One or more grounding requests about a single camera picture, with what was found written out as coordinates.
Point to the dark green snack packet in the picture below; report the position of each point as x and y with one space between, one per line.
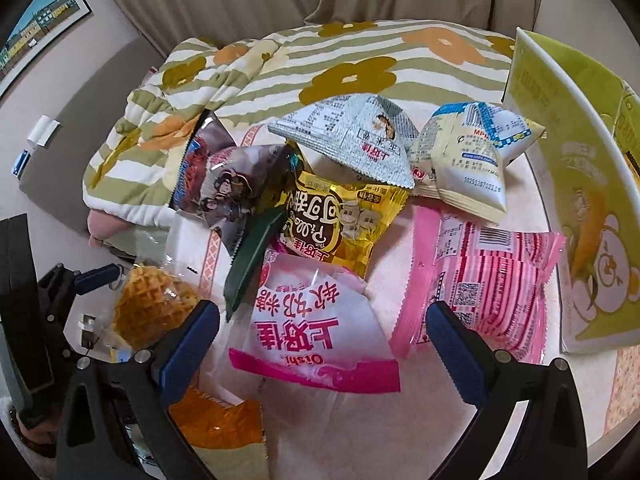
250 260

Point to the floral striped blanket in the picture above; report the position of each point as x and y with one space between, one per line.
310 70

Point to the small blue wall tag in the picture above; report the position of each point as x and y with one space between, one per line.
20 162

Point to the framed wall picture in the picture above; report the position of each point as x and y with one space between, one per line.
40 25

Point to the pink and white snack packet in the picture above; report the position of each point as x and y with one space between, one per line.
310 330

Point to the person's left hand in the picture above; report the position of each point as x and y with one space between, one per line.
32 435

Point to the orange snack packet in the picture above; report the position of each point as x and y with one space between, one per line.
215 420

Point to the waffle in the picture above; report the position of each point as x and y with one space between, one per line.
150 300

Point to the pale yellow blue snack packet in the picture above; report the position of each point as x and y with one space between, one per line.
465 175

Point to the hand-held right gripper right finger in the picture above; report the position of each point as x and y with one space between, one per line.
455 355

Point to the green cardboard box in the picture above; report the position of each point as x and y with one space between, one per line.
580 170

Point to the white wall plate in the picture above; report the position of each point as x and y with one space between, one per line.
42 131

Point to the grey white snack packet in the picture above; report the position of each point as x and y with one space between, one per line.
350 135

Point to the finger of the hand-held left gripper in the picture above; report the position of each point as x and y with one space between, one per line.
100 279
89 342

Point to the pink striped snack packet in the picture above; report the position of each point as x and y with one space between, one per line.
485 270

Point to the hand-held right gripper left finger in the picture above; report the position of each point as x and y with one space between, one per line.
192 350

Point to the grey cartoon snack packet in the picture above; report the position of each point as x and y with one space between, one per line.
235 185

